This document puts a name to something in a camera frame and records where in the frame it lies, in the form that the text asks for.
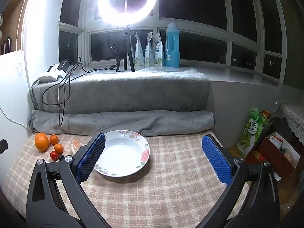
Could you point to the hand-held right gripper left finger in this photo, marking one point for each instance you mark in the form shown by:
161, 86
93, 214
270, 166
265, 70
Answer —
91, 156

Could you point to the rolled grey blanket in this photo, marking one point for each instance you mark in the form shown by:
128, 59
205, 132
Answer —
118, 123

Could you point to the large orange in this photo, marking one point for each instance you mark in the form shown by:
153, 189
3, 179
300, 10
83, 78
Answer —
41, 142

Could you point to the peeled pomelo segment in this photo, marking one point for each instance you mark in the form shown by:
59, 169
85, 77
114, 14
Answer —
76, 145

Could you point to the white power strip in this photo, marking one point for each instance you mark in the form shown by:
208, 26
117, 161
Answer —
48, 76

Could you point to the white floral plate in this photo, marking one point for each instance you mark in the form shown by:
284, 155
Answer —
123, 154

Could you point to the beige plaid tablecloth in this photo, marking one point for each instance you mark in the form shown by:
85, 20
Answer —
154, 194

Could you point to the black power adapter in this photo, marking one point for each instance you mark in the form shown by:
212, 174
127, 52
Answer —
64, 65

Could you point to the red box with items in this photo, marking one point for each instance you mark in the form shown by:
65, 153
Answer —
273, 158

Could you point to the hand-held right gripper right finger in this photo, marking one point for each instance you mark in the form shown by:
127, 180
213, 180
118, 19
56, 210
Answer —
217, 159

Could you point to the dark bottle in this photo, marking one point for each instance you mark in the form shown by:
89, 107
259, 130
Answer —
6, 45

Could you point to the white lace cloth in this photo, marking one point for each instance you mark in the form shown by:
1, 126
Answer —
294, 121

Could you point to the blue detergent bottle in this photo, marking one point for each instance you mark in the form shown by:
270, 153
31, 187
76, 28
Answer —
172, 49

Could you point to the beaded light strip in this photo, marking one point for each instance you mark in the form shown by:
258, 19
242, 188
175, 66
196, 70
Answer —
21, 28

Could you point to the red cherry tomato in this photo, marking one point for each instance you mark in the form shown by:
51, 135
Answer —
54, 155

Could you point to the green drink carton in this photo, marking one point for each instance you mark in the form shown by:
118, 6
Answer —
249, 135

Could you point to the grey fleece blanket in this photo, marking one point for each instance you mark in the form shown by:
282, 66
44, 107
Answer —
130, 92

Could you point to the small mandarin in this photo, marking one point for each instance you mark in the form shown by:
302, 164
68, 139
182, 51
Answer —
58, 148
54, 139

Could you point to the drink can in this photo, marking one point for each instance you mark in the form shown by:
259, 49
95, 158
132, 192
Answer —
266, 116

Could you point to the white window frame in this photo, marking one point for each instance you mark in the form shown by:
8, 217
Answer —
85, 40

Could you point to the wooden wall shelf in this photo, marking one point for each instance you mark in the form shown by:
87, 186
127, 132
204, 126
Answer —
14, 9

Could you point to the dark grape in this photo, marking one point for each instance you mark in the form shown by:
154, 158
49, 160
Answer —
61, 157

